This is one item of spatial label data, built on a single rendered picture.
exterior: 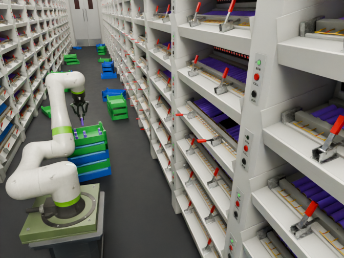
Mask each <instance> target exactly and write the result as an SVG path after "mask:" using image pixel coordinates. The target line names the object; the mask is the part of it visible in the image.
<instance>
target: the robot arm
mask: <svg viewBox="0 0 344 258"><path fill-rule="evenodd" d="M45 82H46V86H47V90H48V94H49V100H50V106H51V120H52V125H51V130H52V136H53V140H50V141H42V142H31V143H28V144H27V145H26V146H25V147H24V149H23V154H22V158H21V162H20V164H19V166H18V168H17V169H16V170H15V172H14V173H13V174H12V175H11V176H10V177H9V179H8V180H7V182H6V192H7V194H8V195H9V196H10V197H11V198H13V199H15V200H26V199H31V198H36V197H40V196H45V195H51V196H52V197H47V198H46V200H45V203H44V204H41V205H40V206H39V207H33V208H27V209H26V213H31V212H40V213H44V214H45V219H49V218H51V217H52V216H55V217H57V218H59V219H69V218H73V217H75V216H77V215H79V214H80V213H81V212H82V211H83V210H84V208H85V201H84V199H83V198H82V197H81V195H80V193H81V190H80V184H79V178H78V173H77V168H76V165H75V164H74V163H72V162H69V161H62V162H57V163H54V164H50V165H47V166H43V167H41V163H42V161H44V160H48V159H53V158H63V157H68V156H70V155H72V154H73V152H74V151H75V141H74V136H73V132H72V125H71V122H70V119H69V115H68V110H67V105H66V98H65V89H70V90H71V96H72V98H73V100H74V101H73V103H70V106H71V107H72V109H73V111H74V113H75V114H77V116H78V117H79V120H80V121H81V118H80V112H79V106H81V107H82V117H83V120H84V116H85V113H87V111H88V105H89V101H85V99H84V98H85V89H84V84H85V77H84V76H83V74H81V73H80V72H76V71H75V72H67V73H51V74H49V75H48V76H47V77H46V79H45ZM84 104H85V110H84V108H83V105H84ZM74 105H76V106H77V111H75V108H74Z"/></svg>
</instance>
